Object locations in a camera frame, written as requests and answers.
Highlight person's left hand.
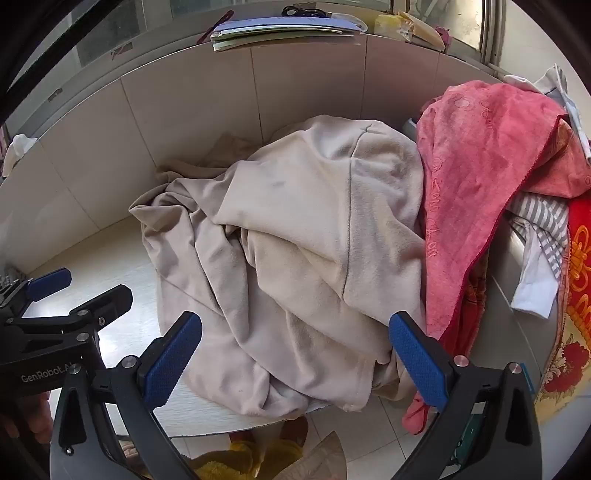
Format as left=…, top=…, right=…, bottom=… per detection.
left=0, top=392, right=52, bottom=445

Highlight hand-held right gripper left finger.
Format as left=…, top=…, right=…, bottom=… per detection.
left=50, top=311, right=204, bottom=480

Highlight black cable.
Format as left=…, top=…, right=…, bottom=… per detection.
left=281, top=4, right=331, bottom=20

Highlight red floral printed blanket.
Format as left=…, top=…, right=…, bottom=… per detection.
left=462, top=121, right=591, bottom=426

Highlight grey striped garment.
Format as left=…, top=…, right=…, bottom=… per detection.
left=508, top=191, right=571, bottom=278

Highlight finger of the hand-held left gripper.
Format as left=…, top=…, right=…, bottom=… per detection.
left=4, top=285, right=134, bottom=345
left=0, top=268, right=72, bottom=320

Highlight person's beige puffer jacket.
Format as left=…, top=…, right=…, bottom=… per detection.
left=300, top=431, right=348, bottom=480

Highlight stack of notebooks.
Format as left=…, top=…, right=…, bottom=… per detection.
left=210, top=16, right=366, bottom=53

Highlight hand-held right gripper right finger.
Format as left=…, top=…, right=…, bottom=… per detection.
left=388, top=311, right=543, bottom=480

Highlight yellow plastic bag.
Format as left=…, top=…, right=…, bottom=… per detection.
left=374, top=11, right=447, bottom=49

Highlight white grey-trimmed cloth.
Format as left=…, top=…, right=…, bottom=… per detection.
left=503, top=65, right=591, bottom=163

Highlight white cloth on sill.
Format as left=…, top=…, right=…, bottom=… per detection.
left=2, top=134, right=38, bottom=179

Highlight beige pants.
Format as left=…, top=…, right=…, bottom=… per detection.
left=128, top=115, right=428, bottom=421

